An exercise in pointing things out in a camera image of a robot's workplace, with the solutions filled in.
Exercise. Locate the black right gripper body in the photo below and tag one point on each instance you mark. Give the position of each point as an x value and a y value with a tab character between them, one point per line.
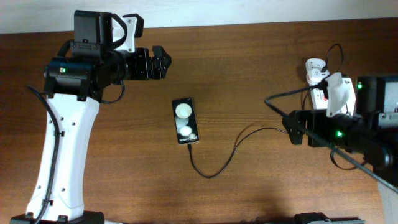
341	129

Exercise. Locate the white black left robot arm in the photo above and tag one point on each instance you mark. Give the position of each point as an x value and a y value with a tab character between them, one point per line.
101	53

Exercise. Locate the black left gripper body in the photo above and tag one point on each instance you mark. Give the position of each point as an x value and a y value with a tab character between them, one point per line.
136	66

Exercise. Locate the black Galaxy flip phone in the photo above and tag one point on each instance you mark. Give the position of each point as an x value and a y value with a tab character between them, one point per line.
185	121

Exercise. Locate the white power strip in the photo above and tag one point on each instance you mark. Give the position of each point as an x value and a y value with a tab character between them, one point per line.
318	98

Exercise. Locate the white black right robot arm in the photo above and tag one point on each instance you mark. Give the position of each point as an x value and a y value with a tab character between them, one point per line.
361	118

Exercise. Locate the white charger adapter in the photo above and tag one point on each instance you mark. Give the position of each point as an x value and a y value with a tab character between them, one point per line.
314	76

